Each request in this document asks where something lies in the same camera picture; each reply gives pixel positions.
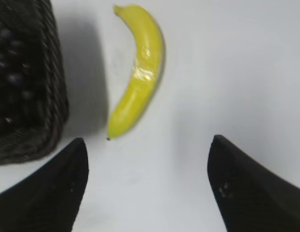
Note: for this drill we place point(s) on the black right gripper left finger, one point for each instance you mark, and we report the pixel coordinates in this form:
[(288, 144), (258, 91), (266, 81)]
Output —
[(49, 199)]

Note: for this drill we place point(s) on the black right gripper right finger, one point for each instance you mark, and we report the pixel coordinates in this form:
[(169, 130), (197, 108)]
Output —
[(250, 197)]

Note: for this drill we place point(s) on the dark red grape bunch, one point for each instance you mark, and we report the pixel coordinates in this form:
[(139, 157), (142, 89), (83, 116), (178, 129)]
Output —
[(21, 80)]

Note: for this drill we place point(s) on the black woven plastic basket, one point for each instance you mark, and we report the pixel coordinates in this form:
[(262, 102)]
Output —
[(36, 18)]

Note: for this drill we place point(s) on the yellow banana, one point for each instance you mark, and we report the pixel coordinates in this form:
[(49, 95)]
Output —
[(149, 58)]

